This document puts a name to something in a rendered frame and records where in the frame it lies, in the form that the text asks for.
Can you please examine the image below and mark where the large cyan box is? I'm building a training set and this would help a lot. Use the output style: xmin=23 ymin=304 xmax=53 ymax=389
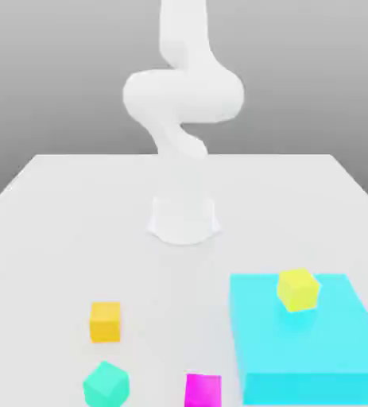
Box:
xmin=228 ymin=273 xmax=368 ymax=406

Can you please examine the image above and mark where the small orange cube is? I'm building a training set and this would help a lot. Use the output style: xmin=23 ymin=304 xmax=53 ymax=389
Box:
xmin=89 ymin=300 xmax=122 ymax=344

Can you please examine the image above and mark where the small teal cube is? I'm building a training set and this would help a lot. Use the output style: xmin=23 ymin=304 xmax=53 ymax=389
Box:
xmin=82 ymin=360 xmax=131 ymax=407

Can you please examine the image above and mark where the small magenta cube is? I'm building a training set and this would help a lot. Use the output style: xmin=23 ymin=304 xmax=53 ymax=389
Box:
xmin=184 ymin=373 xmax=223 ymax=407

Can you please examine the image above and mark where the small yellow cube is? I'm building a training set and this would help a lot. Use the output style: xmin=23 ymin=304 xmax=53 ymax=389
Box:
xmin=276 ymin=267 xmax=320 ymax=313

